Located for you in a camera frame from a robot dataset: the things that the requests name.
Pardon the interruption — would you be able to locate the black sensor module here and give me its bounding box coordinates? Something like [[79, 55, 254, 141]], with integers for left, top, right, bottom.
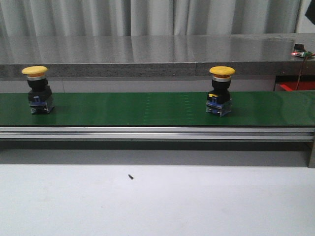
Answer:
[[294, 43, 305, 51]]

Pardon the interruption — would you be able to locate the red and black wire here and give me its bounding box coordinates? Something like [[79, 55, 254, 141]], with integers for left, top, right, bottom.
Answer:
[[295, 55, 308, 91]]

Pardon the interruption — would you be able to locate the green conveyor belt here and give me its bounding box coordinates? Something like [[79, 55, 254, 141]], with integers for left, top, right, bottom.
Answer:
[[0, 91, 315, 126]]

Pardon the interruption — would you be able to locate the small green circuit board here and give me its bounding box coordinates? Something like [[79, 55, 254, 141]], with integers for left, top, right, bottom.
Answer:
[[291, 50, 315, 58]]

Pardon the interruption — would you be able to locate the grey pleated curtain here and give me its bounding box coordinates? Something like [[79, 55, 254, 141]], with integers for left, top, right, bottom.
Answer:
[[0, 0, 301, 36]]

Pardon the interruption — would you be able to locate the yellow mushroom push button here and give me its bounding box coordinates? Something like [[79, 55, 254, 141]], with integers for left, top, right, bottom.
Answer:
[[22, 66, 54, 114], [206, 66, 235, 117]]

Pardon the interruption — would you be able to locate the grey stone counter shelf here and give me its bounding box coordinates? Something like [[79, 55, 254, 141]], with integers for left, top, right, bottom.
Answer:
[[0, 33, 315, 78]]

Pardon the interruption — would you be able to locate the aluminium conveyor frame rail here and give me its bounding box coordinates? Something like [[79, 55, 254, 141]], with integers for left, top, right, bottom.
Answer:
[[0, 126, 315, 167]]

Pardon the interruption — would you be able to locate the red plastic tray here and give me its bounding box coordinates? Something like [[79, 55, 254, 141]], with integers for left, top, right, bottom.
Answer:
[[279, 82, 315, 91]]

